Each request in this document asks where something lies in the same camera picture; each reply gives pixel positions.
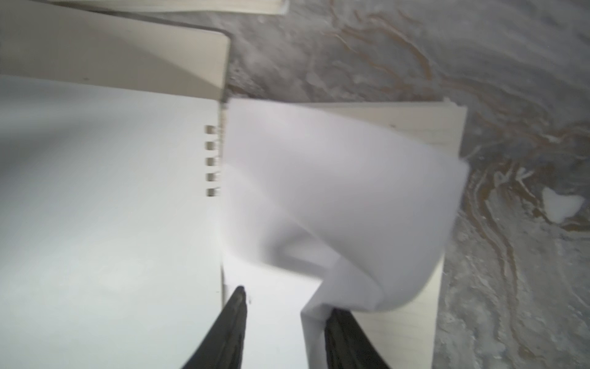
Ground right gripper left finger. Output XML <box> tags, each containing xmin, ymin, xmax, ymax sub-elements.
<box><xmin>182</xmin><ymin>286</ymin><xmax>247</xmax><ymax>369</ymax></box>

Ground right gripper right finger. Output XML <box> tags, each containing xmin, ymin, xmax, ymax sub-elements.
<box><xmin>324</xmin><ymin>308</ymin><xmax>390</xmax><ymax>369</ymax></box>

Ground large cream notebook blue label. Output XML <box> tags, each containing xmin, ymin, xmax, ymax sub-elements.
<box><xmin>1</xmin><ymin>1</ymin><xmax>469</xmax><ymax>368</ymax></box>

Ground cream spiral notebook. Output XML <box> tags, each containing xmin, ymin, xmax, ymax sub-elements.
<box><xmin>52</xmin><ymin>0</ymin><xmax>290</xmax><ymax>15</ymax></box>

